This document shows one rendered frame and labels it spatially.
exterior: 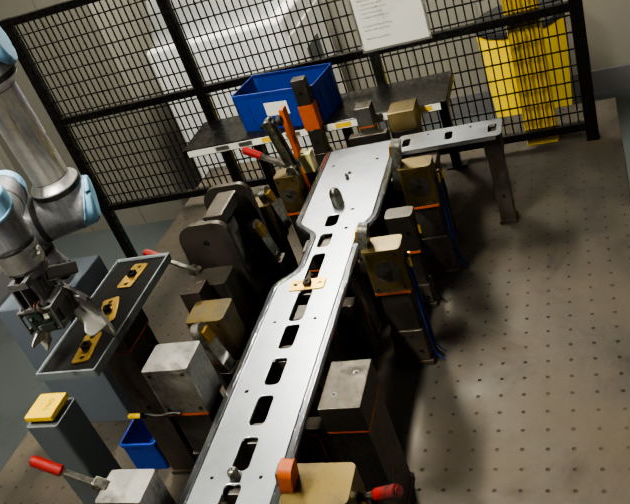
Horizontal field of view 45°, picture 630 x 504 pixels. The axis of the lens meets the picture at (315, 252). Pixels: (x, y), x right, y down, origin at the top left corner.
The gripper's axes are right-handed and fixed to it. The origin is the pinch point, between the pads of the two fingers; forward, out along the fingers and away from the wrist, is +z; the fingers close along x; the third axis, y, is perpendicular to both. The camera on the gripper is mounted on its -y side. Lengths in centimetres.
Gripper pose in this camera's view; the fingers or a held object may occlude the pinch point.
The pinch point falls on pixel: (83, 341)
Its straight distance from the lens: 153.0
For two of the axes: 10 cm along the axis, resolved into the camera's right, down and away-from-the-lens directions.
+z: 3.0, 8.0, 5.2
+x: 9.5, -2.0, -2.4
